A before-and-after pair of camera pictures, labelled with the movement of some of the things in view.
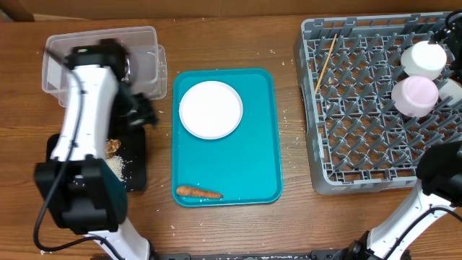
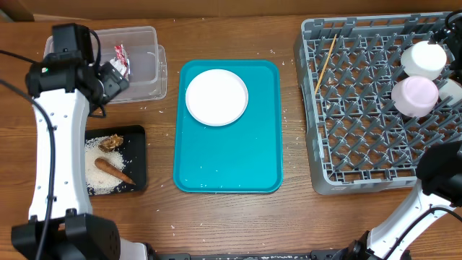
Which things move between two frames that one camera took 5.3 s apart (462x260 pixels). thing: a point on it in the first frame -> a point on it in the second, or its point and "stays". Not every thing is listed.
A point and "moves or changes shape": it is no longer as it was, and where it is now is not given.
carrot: [198, 192] moves or changes shape
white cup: [424, 58] stays
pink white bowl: [415, 96] stays
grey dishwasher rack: [355, 139] stays
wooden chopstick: [326, 62] stays
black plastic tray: [133, 153] stays
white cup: [452, 88] stays
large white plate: [210, 110] moves or changes shape
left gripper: [146, 113] -> [99, 105]
